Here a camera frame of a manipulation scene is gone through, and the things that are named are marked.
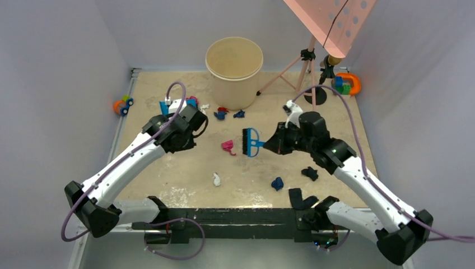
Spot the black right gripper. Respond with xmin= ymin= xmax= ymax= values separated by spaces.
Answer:
xmin=263 ymin=121 xmax=315 ymax=155

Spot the pink paper scrap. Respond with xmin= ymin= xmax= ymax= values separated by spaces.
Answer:
xmin=187 ymin=96 xmax=199 ymax=107

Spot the blue plastic dustpan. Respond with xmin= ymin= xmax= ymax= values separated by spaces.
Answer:
xmin=159 ymin=98 xmax=171 ymax=115

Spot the blue hand brush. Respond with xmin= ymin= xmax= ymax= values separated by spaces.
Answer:
xmin=242 ymin=128 xmax=265 ymax=157

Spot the black scrap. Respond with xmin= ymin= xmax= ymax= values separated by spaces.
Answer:
xmin=301 ymin=166 xmax=319 ymax=182

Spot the dark blue paper scrap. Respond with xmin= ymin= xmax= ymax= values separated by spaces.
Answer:
xmin=271 ymin=177 xmax=284 ymax=191

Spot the small blue paper scrap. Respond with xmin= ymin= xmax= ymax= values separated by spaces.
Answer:
xmin=233 ymin=110 xmax=245 ymax=118

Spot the dark navy front scrap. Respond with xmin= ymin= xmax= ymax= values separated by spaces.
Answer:
xmin=288 ymin=188 xmax=319 ymax=210

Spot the small white paper scrap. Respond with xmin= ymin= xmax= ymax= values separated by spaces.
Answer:
xmin=213 ymin=173 xmax=221 ymax=187

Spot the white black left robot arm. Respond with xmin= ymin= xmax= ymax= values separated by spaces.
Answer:
xmin=64 ymin=105 xmax=208 ymax=238

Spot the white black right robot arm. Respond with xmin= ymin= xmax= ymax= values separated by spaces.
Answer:
xmin=263 ymin=112 xmax=434 ymax=266

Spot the orange blue toy car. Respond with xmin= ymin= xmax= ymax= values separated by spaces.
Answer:
xmin=113 ymin=95 xmax=134 ymax=117

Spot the beige plastic bucket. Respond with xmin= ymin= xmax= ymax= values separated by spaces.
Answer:
xmin=205 ymin=37 xmax=263 ymax=110

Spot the orange blue green toy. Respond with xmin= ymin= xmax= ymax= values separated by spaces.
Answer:
xmin=331 ymin=72 xmax=362 ymax=96

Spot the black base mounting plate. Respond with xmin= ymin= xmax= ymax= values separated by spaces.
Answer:
xmin=131 ymin=208 xmax=348 ymax=245

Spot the pink music stand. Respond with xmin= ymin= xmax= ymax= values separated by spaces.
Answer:
xmin=257 ymin=0 xmax=377 ymax=96

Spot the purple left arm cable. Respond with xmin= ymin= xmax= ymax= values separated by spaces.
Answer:
xmin=60 ymin=81 xmax=187 ymax=243

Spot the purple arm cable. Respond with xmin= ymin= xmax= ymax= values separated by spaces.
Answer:
xmin=60 ymin=81 xmax=187 ymax=243
xmin=291 ymin=85 xmax=475 ymax=244

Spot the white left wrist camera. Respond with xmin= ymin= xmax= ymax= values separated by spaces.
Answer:
xmin=168 ymin=99 xmax=187 ymax=114

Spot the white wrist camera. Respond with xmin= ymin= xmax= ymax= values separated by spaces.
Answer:
xmin=168 ymin=99 xmax=187 ymax=114
xmin=282 ymin=100 xmax=303 ymax=128

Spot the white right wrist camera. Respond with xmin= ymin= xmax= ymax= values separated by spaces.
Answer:
xmin=282 ymin=100 xmax=303 ymax=128

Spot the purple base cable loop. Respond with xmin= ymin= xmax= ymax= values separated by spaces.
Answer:
xmin=143 ymin=217 xmax=206 ymax=261

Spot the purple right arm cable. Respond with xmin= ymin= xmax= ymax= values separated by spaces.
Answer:
xmin=291 ymin=85 xmax=475 ymax=244

